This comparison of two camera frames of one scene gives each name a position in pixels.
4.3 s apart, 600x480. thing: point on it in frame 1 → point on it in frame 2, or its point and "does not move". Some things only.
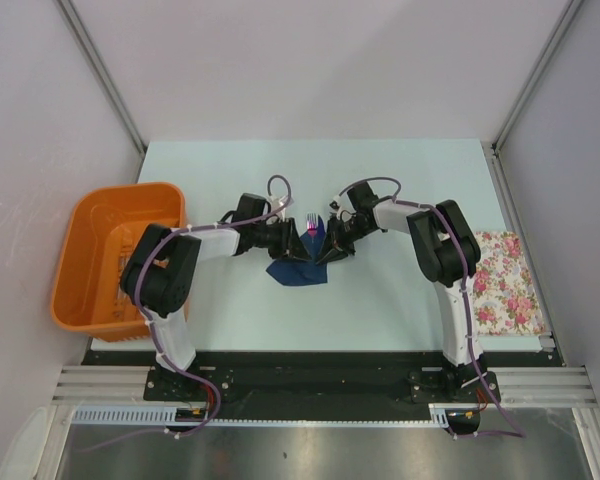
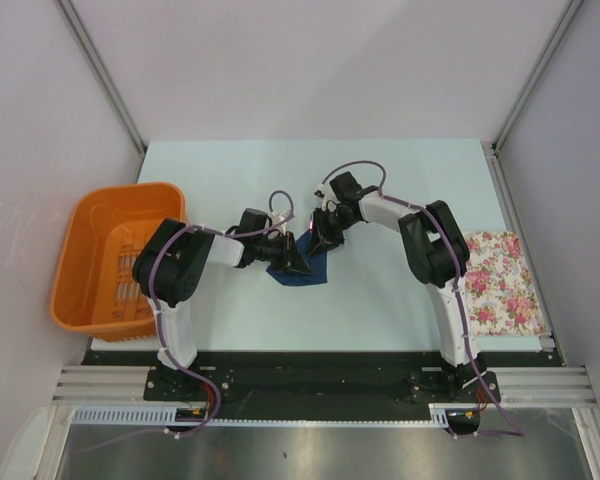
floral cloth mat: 505,296 does not move
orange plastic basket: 101,233 does not move
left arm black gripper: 288,243 → 290,258
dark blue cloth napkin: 297,271 does not move
